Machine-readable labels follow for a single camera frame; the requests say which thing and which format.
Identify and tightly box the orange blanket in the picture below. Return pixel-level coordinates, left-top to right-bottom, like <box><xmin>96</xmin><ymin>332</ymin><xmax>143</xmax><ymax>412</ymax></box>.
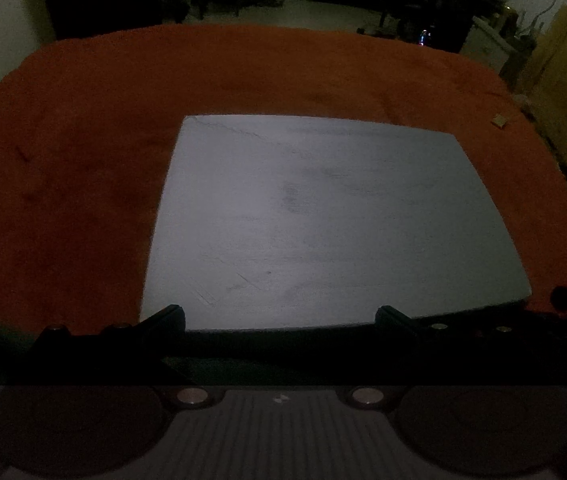
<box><xmin>0</xmin><ymin>23</ymin><xmax>567</xmax><ymax>342</ymax></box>

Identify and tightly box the white desktop board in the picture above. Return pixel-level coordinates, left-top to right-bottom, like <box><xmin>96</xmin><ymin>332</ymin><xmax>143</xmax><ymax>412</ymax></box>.
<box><xmin>139</xmin><ymin>115</ymin><xmax>533</xmax><ymax>332</ymax></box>

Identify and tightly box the grey box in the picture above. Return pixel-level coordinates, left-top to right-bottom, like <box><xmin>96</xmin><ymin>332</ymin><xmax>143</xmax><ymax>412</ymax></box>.
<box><xmin>461</xmin><ymin>15</ymin><xmax>520</xmax><ymax>77</ymax></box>

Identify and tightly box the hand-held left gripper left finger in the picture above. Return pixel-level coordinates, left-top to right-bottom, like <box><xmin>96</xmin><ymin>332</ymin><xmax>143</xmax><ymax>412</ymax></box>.
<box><xmin>28</xmin><ymin>304</ymin><xmax>215</xmax><ymax>407</ymax></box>

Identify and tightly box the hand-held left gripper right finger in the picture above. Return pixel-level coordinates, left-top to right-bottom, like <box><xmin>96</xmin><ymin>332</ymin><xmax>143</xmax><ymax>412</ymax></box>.
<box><xmin>346</xmin><ymin>304</ymin><xmax>559</xmax><ymax>407</ymax></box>

